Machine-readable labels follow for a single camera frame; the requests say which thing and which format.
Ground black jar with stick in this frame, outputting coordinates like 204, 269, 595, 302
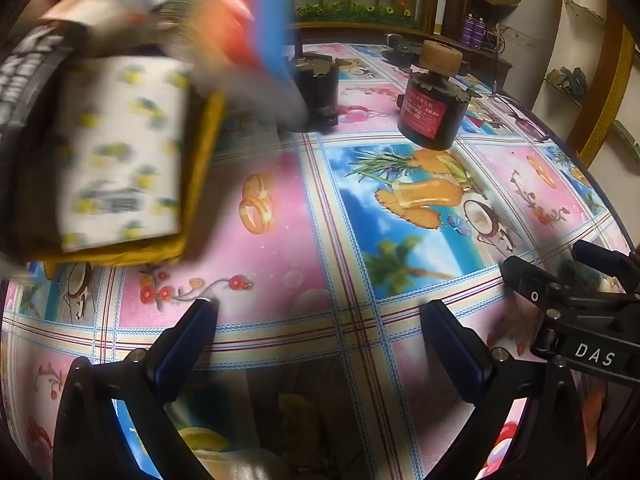
294, 52, 353, 128

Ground eyeglasses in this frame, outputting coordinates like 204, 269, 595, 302
492, 95, 551, 143

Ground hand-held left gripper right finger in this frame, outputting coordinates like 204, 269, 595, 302
422, 300, 591, 480

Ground black foil packet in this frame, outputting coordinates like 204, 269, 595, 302
0, 20, 76, 241

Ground lemon print tissue pack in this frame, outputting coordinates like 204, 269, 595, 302
57, 55, 193, 253

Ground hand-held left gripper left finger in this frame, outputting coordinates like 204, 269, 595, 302
52, 297, 221, 480

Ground black plastic device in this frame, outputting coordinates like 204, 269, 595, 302
382, 34, 427, 67

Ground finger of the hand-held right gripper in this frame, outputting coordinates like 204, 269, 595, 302
501, 255, 640, 322
572, 240, 640, 293

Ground yellow cardboard box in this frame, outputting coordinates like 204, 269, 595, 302
0, 90, 228, 268

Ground gold arch frame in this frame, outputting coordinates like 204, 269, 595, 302
575, 7, 640, 171

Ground black jar with cork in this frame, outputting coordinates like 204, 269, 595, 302
397, 40, 483, 151

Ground multicolour sponge cloth pack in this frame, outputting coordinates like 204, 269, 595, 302
190, 0, 303, 128

